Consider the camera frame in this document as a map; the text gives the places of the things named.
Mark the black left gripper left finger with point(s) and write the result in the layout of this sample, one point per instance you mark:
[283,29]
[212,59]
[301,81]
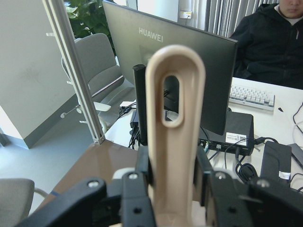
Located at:
[143,163]

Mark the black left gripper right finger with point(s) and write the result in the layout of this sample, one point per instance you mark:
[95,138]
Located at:
[202,169]

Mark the beige plastic dustpan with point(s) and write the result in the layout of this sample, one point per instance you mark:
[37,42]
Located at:
[172,144]

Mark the black mini computer box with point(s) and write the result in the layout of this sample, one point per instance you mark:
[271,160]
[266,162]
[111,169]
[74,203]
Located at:
[239,132]

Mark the white keyboard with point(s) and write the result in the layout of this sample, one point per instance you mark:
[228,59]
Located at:
[252,97]

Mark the grey office chair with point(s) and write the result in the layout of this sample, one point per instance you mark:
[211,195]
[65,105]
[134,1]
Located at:
[107,86]

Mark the black Huawei monitor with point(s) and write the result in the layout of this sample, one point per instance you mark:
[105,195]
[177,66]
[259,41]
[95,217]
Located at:
[137,36]

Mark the person in black hoodie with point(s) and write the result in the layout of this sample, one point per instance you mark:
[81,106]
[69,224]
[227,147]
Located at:
[270,45]

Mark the green potted plant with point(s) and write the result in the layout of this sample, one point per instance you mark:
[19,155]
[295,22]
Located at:
[87,17]

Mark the aluminium frame post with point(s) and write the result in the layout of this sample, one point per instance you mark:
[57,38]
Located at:
[62,30]

